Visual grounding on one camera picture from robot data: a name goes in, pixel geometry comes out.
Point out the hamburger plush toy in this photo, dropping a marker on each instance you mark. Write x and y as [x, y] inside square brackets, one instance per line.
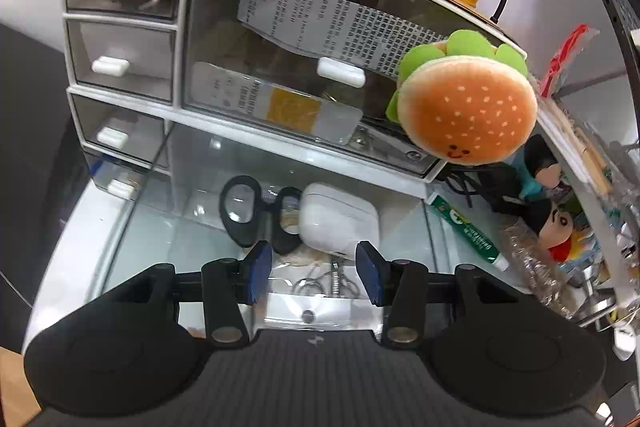
[464, 100]

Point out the black handled scissors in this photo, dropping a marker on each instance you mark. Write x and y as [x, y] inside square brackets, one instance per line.
[247, 217]

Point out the red plastic packet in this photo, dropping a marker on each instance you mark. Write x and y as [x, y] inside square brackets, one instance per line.
[564, 57]

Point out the green white toothpaste tube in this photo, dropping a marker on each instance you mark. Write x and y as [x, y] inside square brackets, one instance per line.
[478, 240]

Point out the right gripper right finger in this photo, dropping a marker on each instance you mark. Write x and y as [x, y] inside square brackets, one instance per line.
[401, 288]

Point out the white drawer organizer cabinet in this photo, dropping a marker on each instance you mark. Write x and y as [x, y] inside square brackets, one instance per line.
[144, 50]

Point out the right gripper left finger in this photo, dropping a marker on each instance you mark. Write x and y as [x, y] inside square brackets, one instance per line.
[228, 283]

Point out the printed paper receipt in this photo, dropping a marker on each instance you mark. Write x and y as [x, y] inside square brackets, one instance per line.
[339, 29]

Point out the yellow white medicine packet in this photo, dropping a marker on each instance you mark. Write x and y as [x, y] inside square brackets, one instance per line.
[222, 89]

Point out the white earbuds case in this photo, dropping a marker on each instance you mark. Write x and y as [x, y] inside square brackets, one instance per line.
[335, 221]

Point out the cartoon boy plush doll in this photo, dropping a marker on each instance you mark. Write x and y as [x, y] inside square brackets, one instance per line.
[551, 207]

